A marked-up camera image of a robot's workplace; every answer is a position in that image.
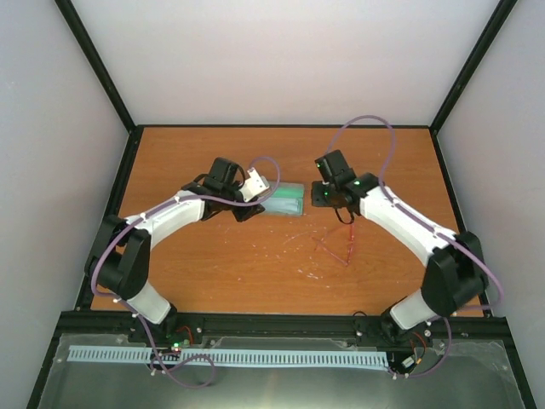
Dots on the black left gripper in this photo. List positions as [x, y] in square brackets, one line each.
[248, 212]

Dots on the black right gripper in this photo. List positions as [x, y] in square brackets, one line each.
[317, 198]

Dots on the grey glasses case green lining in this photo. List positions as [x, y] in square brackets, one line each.
[289, 190]

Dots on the light blue cleaning cloth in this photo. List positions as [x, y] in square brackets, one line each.
[283, 206]

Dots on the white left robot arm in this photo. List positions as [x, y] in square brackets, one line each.
[119, 260]

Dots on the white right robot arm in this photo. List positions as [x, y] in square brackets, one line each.
[454, 269]

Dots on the pink transparent sunglasses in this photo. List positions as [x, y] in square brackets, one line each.
[337, 243]

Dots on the grey metal front plate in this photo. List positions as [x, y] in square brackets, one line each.
[456, 375]

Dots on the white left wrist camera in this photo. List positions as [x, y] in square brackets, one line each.
[254, 185]

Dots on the black aluminium frame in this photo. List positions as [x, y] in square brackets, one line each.
[83, 320]

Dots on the light blue slotted cable duct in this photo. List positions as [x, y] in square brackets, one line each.
[248, 358]

